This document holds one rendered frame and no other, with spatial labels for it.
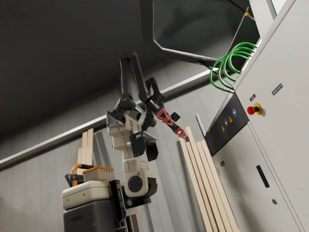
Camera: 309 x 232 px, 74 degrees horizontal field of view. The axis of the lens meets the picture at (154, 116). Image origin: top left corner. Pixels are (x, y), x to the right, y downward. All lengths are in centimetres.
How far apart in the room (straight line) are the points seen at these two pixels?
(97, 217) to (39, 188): 373
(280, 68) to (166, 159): 294
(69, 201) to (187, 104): 271
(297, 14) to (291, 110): 29
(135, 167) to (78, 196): 39
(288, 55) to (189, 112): 296
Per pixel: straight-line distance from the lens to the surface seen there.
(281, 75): 82
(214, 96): 368
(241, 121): 110
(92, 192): 139
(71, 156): 459
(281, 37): 80
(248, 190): 129
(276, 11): 126
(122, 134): 155
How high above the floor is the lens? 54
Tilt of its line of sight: 24 degrees up
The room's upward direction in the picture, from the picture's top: 16 degrees counter-clockwise
